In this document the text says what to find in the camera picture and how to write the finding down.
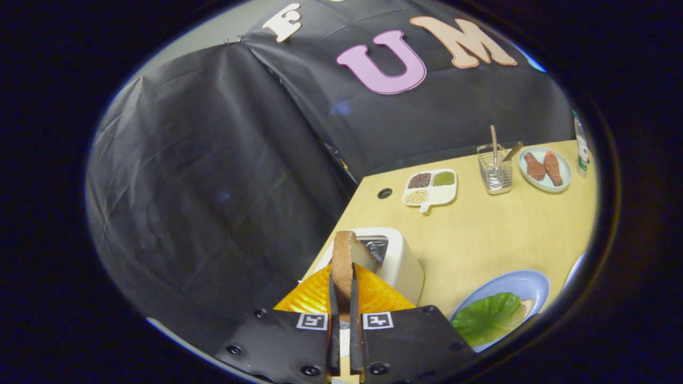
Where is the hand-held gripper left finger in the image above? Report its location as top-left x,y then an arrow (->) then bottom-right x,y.
215,264 -> 342,384

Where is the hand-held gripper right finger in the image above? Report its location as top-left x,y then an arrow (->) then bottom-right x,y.
350,262 -> 478,384

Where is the green lettuce leaf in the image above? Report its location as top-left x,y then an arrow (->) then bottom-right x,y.
451,292 -> 526,347

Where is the toast bread slice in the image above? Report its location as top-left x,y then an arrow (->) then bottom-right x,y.
331,230 -> 380,321

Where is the white toaster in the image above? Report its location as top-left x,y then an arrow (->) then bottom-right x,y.
315,227 -> 425,307

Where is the blue round plate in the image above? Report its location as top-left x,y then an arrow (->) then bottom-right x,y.
449,270 -> 551,353

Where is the white divided condiment dish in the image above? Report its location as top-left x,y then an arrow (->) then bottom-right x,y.
402,169 -> 458,213

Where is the white square plate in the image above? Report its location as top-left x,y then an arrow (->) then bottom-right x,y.
563,251 -> 587,290

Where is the black backdrop cloth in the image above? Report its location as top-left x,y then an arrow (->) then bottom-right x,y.
85,0 -> 577,347

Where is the brown meat piece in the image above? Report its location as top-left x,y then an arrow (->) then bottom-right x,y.
543,150 -> 563,187
523,152 -> 546,181

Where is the pale green round plate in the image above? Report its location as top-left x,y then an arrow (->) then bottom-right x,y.
518,146 -> 572,193

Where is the clear water bottle green cap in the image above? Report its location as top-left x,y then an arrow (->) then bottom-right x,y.
573,110 -> 590,178

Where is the wire mesh utensil holder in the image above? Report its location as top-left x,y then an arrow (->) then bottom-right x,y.
476,143 -> 514,195

